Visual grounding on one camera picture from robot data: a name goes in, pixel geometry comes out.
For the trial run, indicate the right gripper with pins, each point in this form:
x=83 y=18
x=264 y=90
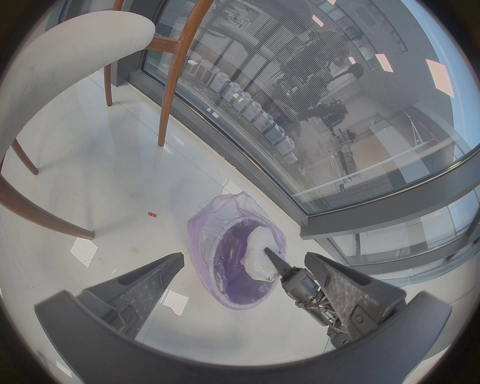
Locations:
x=302 y=287

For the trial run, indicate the window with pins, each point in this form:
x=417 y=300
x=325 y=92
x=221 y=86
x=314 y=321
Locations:
x=300 y=112

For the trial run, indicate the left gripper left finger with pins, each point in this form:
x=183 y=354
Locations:
x=142 y=285

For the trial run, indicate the wooden chair with white cushions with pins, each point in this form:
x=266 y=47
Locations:
x=75 y=56

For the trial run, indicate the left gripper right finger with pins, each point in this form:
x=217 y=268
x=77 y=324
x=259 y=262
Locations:
x=352 y=296

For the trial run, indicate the purple plastic bag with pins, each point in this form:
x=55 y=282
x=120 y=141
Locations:
x=204 y=240

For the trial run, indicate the white trash bin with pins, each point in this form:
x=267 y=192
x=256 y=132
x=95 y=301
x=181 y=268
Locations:
x=214 y=258

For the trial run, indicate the white paper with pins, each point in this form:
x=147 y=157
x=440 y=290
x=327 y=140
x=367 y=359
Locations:
x=258 y=243

